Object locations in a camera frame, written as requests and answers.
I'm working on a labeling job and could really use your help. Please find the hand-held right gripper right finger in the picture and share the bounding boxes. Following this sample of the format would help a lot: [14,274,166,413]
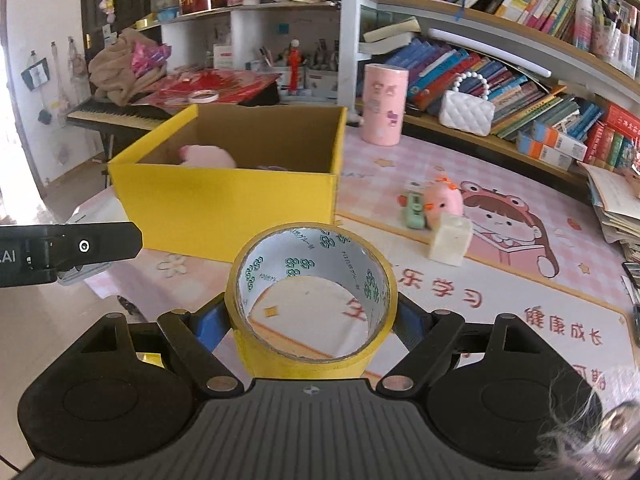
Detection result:
[376,292,546,394]

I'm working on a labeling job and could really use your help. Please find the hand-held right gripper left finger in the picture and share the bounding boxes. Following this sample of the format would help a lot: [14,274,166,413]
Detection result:
[75,295,244,397]

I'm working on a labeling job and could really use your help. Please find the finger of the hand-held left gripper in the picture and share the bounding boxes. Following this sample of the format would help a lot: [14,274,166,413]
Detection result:
[47,221,143,272]

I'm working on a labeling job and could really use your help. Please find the yellow tape roll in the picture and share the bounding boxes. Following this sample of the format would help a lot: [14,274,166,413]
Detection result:
[225,221,399,381]

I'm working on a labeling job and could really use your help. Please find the green eraser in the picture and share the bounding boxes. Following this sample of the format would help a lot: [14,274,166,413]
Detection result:
[400,192,430,230]

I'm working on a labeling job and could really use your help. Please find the yellow cardboard box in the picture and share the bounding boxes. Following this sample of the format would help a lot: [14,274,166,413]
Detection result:
[107,104,348,263]

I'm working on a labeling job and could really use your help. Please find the pink orange chick plush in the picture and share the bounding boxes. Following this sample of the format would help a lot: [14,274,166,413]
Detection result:
[424,175,465,231]

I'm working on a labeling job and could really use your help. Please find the pink pig plush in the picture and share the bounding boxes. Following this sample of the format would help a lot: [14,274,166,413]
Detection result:
[179,144,237,168]

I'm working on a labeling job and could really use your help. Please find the black keyboard stand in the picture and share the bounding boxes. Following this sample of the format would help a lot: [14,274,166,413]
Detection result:
[100,127,126,188]

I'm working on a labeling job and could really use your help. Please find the printed cartoon table mat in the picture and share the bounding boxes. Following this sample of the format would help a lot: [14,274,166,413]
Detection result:
[247,170,640,386]

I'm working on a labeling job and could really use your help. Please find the black electric piano keyboard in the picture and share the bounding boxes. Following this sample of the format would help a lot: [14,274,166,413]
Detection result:
[66,97,173,133]

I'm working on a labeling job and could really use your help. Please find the beige crumpled cloth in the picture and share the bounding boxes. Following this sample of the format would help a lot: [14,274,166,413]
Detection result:
[88,27,168,106]

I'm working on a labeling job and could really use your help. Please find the grey fuzzy fur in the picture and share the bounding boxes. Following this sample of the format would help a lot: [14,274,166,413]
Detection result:
[537,365,606,466]

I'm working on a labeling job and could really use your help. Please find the pink foil wrapper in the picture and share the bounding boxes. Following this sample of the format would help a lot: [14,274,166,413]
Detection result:
[131,41,172,78]

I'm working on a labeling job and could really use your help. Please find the red paper decorations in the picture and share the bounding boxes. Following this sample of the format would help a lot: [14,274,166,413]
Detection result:
[145,69,281,107]

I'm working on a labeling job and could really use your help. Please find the white orange carton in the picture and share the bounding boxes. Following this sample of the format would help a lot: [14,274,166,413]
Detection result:
[515,132,573,171]
[531,120,588,161]

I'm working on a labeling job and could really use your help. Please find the pink printed cylinder can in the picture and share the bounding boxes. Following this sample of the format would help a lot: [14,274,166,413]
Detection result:
[361,63,408,147]

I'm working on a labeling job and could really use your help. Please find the stack of papers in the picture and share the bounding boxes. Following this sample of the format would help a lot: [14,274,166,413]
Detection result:
[580,160,640,261]

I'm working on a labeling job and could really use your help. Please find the white pen holder box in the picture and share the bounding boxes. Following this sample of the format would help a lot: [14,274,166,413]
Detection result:
[247,37,341,101]

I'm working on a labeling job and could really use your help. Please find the row of blue and red books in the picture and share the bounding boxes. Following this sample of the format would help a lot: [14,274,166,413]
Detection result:
[400,40,640,171]

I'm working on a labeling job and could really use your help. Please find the red dress figurine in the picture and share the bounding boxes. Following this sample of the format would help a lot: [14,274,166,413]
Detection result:
[288,38,303,95]

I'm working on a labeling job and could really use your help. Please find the white rolled paper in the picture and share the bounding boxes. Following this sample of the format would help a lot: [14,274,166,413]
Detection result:
[427,27,553,78]

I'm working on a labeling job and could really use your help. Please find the cream thick book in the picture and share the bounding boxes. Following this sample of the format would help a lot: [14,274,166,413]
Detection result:
[362,16,421,56]

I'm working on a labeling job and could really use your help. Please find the white bookshelf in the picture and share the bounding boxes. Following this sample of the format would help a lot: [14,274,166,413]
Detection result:
[135,0,640,201]

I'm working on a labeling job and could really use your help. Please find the white pen cup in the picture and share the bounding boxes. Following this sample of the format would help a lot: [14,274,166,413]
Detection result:
[590,0,640,78]

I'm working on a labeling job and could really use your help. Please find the pastel striped bottle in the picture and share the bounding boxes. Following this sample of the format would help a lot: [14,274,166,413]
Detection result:
[575,0,596,51]

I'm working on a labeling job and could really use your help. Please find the dark hanging wall pouch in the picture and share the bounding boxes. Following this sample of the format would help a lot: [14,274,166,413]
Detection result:
[21,50,51,92]

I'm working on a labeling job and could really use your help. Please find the white quilted pearl-handle handbag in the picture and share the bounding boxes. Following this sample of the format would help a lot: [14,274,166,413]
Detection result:
[439,71,496,137]

